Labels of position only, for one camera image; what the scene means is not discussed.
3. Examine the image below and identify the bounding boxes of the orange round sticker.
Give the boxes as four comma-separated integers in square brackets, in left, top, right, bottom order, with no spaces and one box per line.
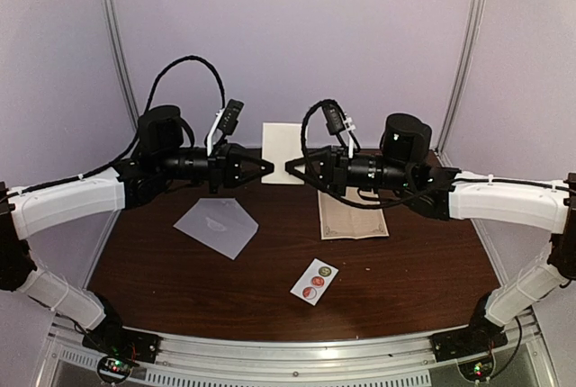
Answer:
[310,276,326,288]

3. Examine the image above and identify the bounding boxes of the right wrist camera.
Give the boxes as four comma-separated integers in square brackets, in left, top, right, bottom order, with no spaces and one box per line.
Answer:
[321,100,360,158]

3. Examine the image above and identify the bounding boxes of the circuit board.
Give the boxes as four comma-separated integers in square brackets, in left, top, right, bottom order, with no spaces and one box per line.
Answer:
[96,355,139,384]
[457,355,495,383]

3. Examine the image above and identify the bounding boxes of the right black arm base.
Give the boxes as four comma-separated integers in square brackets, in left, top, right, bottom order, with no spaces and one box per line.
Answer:
[430,321,508,362]

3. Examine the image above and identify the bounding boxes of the bordered certificate paper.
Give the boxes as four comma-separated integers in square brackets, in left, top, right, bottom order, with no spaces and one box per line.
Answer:
[317,191,389,240]

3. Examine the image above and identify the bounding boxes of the black braided cable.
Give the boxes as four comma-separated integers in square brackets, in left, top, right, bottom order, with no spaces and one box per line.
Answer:
[8,56,226,194]
[299,98,576,211]

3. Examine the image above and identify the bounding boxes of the red white round sticker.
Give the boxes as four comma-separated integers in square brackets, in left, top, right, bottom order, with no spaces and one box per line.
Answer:
[301,287,317,300]

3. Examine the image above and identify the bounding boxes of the aluminium front rail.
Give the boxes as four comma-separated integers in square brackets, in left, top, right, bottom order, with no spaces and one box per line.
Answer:
[32,310,560,386]

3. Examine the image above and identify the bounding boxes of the green round sticker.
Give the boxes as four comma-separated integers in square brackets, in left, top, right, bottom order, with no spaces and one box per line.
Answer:
[318,265,333,277]

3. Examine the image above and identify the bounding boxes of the left black braided cable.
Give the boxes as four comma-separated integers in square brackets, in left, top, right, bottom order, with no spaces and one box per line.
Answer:
[8,56,226,194]

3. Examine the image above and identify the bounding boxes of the left circuit board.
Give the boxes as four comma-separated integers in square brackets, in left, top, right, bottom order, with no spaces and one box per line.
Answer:
[96,355,139,384]

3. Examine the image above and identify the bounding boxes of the cream letter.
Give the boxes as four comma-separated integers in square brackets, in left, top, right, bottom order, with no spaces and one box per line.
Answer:
[261,122,303,185]

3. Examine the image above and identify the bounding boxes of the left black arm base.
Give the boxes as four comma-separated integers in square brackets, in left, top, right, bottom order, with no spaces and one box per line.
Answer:
[82,320,160,364]

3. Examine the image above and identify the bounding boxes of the pale blue envelope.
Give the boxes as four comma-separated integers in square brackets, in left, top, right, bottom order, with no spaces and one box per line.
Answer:
[174,198,259,260]

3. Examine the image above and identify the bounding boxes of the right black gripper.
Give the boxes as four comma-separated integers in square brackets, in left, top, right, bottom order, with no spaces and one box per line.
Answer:
[285,144,412,196]

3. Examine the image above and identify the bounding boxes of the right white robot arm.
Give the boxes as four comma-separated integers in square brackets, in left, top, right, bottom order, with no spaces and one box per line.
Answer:
[285,113,575,353]

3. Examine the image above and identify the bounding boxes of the right black braided cable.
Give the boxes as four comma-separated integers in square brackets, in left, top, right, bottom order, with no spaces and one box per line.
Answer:
[299,98,576,211]

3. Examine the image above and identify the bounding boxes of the right circuit board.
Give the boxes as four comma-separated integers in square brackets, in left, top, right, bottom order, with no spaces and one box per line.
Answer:
[457,355,495,383]

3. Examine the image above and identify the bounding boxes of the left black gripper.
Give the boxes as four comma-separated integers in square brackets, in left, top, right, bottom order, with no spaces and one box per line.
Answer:
[157,142,275,196]

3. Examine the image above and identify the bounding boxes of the white sticker sheet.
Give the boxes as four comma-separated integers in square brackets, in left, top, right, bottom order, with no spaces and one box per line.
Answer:
[290,258,338,306]

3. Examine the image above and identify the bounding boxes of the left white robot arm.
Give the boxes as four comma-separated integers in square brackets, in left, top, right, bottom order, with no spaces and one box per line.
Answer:
[1,105,275,355]

